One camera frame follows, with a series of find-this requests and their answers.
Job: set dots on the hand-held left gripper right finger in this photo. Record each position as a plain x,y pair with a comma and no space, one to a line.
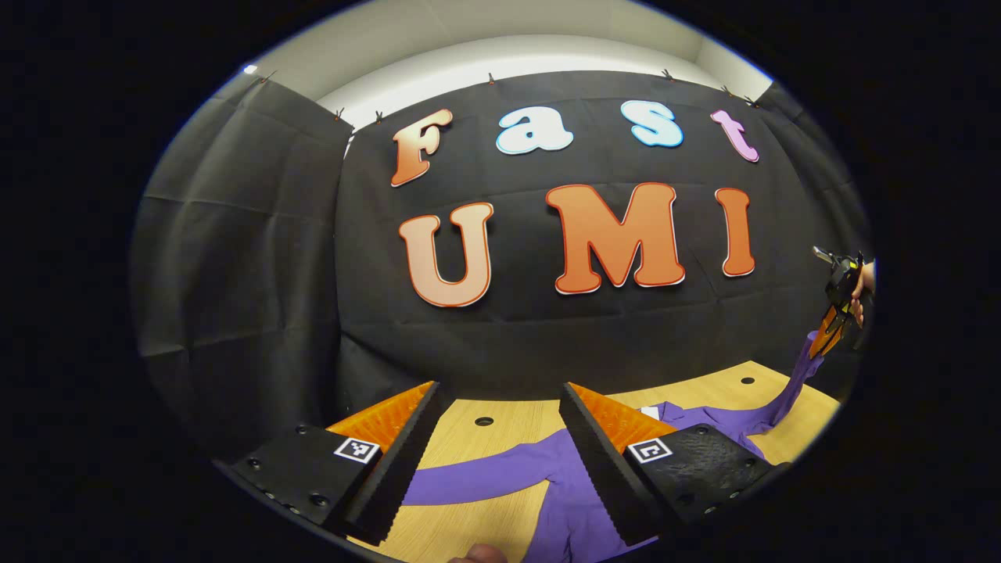
602,477

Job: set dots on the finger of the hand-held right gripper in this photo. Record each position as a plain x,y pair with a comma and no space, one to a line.
829,332

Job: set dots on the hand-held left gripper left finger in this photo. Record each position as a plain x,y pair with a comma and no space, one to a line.
395,477

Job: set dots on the purple knit cardigan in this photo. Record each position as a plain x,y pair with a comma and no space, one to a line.
571,500

